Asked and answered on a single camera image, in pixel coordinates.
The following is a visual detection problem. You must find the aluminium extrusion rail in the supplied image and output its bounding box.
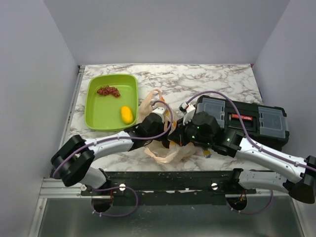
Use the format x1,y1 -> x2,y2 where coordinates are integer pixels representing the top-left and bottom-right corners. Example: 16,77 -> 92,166
39,178 -> 287,199

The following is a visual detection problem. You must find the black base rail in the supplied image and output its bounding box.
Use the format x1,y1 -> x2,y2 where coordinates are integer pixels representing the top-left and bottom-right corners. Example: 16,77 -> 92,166
81,168 -> 256,206

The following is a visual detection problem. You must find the small yellow blue connector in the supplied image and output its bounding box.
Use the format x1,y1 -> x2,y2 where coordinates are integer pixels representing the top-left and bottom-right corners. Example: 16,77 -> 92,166
203,148 -> 212,158

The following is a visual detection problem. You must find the green plastic tray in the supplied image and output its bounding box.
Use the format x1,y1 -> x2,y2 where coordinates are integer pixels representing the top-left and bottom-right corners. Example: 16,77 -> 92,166
84,74 -> 138,132

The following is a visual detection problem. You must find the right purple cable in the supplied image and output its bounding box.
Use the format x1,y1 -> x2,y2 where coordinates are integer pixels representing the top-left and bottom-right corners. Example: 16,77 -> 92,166
179,91 -> 316,215

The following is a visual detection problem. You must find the yellow fake fruit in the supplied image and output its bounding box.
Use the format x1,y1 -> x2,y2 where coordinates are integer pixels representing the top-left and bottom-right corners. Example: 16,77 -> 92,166
120,106 -> 134,124

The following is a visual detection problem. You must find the black tool case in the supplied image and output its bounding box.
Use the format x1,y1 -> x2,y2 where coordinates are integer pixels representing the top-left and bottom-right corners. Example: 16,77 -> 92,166
196,95 -> 289,151

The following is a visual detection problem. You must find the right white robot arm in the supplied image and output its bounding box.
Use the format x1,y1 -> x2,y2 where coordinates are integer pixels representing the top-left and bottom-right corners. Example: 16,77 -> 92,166
168,112 -> 316,204

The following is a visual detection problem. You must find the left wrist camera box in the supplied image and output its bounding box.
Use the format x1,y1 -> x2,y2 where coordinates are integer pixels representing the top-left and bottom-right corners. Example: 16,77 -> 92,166
152,107 -> 166,122

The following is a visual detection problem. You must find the red fake grape bunch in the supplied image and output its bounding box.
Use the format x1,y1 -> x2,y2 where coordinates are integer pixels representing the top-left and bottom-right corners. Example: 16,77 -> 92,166
97,85 -> 120,97

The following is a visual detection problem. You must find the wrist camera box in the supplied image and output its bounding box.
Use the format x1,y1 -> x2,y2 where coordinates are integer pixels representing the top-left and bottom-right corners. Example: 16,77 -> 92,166
179,102 -> 196,125
152,107 -> 166,122

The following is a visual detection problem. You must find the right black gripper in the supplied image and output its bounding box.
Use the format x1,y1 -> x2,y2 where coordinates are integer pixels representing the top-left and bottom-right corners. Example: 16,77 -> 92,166
167,116 -> 213,147

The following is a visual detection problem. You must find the orange printed plastic bag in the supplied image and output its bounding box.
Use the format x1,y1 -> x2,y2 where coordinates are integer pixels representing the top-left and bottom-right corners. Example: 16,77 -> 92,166
137,89 -> 196,164

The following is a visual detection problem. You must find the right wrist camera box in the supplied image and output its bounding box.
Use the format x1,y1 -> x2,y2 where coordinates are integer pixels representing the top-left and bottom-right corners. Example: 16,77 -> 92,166
179,102 -> 196,125

